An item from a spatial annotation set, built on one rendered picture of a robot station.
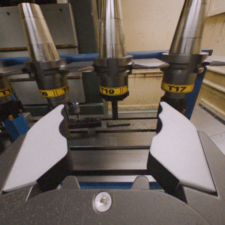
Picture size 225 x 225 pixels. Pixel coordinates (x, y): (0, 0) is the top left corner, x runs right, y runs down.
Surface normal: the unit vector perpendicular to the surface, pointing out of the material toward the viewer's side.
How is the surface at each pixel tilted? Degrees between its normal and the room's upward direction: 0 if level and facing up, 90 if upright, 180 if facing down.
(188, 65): 90
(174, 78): 90
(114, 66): 90
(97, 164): 0
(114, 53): 82
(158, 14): 90
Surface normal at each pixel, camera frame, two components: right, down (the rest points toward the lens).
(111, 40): 0.00, 0.37
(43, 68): 0.31, 0.47
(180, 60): -0.54, 0.44
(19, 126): 1.00, -0.03
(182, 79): -0.25, 0.49
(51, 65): 0.61, 0.38
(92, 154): -0.04, -0.87
